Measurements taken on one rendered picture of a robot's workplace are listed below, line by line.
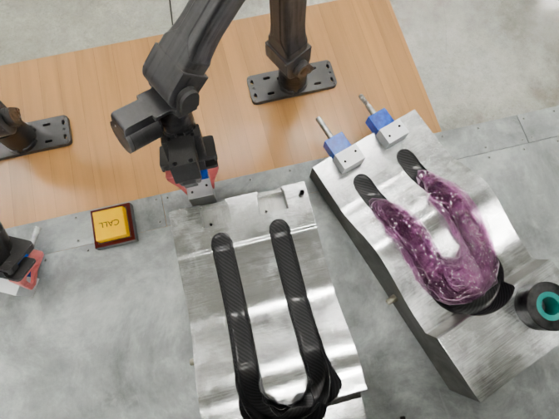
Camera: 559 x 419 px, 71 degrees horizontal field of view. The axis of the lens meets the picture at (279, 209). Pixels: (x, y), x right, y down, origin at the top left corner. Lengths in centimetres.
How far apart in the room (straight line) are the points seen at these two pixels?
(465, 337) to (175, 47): 65
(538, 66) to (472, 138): 139
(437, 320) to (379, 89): 52
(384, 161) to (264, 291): 36
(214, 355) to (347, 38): 77
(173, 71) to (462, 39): 182
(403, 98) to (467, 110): 109
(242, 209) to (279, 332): 23
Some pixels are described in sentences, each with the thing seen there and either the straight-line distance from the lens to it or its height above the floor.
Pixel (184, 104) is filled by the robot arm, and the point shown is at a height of 107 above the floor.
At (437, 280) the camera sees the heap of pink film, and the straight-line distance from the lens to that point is 76.
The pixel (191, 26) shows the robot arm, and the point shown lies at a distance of 59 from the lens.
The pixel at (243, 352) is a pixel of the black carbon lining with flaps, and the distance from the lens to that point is 69.
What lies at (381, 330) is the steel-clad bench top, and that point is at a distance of 83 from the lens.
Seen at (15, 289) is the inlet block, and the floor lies 85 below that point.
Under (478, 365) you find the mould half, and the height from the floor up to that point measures 91.
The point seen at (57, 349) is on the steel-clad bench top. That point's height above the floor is 80.
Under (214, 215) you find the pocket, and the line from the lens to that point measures 76.
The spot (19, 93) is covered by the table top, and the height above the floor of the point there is 80.
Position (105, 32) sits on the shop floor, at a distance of 218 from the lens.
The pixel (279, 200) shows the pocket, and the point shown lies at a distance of 76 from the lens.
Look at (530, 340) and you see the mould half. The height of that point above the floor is 91.
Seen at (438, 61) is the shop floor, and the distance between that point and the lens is 214.
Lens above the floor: 160
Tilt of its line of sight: 75 degrees down
